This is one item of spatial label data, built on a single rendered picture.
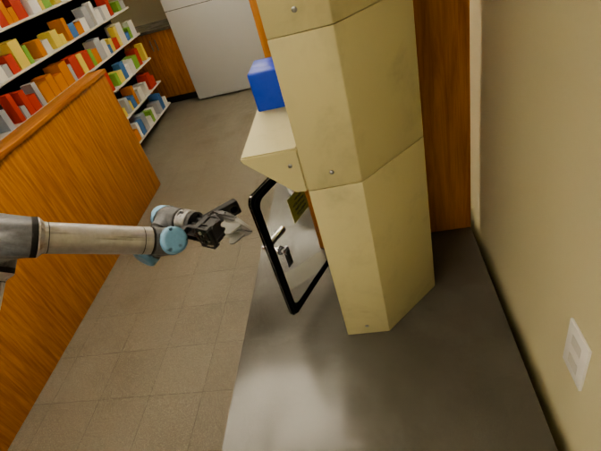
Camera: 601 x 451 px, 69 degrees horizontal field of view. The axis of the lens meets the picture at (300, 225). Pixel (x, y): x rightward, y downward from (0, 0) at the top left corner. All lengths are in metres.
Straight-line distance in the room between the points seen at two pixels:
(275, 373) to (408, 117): 0.71
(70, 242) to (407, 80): 0.83
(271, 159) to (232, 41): 5.13
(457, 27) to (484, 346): 0.76
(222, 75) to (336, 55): 5.38
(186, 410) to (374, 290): 1.58
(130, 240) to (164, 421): 1.46
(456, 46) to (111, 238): 0.96
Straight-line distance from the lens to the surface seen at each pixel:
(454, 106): 1.24
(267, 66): 1.04
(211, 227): 1.22
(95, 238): 1.16
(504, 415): 1.08
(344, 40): 0.78
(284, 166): 0.86
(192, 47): 6.10
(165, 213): 1.37
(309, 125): 0.82
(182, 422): 2.43
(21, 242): 1.13
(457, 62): 1.20
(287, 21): 0.76
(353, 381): 1.13
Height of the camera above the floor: 1.88
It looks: 36 degrees down
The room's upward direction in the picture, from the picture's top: 17 degrees counter-clockwise
